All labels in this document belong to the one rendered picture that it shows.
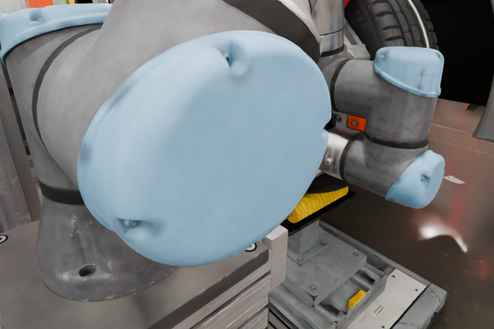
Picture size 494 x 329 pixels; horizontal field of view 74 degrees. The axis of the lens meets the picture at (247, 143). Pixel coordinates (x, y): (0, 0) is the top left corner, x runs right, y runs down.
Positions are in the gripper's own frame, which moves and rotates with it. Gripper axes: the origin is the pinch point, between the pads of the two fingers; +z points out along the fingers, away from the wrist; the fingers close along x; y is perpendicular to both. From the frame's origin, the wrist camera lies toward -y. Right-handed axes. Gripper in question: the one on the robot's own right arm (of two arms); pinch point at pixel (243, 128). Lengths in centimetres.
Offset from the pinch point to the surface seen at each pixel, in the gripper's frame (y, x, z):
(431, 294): -75, -70, -24
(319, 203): -31.3, -31.2, 1.4
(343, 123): -0.7, -20.2, -10.0
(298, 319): -70, -23, -1
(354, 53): 13.8, -21.0, -10.2
